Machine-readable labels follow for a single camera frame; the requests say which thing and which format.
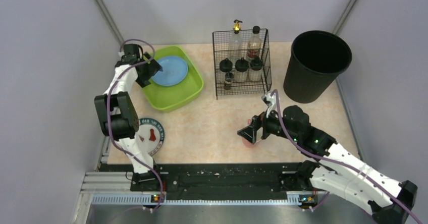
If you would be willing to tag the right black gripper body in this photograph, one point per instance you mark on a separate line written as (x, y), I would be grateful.
(260, 128)

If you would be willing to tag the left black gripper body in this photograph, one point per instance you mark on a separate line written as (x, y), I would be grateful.
(147, 72)

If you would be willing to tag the blue plate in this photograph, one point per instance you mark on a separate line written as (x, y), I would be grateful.
(174, 70)

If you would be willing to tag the black pepper grinder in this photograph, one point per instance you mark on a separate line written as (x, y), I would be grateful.
(256, 67)

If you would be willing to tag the small dark spice bottle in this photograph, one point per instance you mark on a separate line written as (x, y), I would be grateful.
(228, 80)

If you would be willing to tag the clear jar black lid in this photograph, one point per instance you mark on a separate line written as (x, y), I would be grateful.
(226, 65)
(241, 70)

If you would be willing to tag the black wire basket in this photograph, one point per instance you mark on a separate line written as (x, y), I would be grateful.
(220, 41)

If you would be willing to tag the brown sauce bottle black cap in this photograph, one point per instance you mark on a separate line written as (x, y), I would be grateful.
(254, 44)

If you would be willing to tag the clear bottle gold pump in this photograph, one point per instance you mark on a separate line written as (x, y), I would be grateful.
(235, 42)

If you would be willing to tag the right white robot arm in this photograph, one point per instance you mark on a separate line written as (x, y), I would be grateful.
(334, 169)

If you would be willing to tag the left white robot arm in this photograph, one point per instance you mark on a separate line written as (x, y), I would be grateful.
(118, 118)

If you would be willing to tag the pink mug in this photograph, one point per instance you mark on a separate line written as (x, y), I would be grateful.
(250, 133)

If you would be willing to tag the green plastic tub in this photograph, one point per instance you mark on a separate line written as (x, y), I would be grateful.
(169, 98)

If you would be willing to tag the white green rimmed plate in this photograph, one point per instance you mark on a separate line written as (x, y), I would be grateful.
(145, 124)

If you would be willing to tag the red food piece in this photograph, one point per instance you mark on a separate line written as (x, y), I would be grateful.
(152, 135)

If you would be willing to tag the black trash bin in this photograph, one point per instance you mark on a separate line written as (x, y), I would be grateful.
(317, 59)

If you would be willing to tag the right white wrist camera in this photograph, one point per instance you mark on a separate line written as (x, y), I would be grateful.
(271, 99)

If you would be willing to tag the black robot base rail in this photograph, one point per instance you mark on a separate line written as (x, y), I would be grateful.
(227, 181)

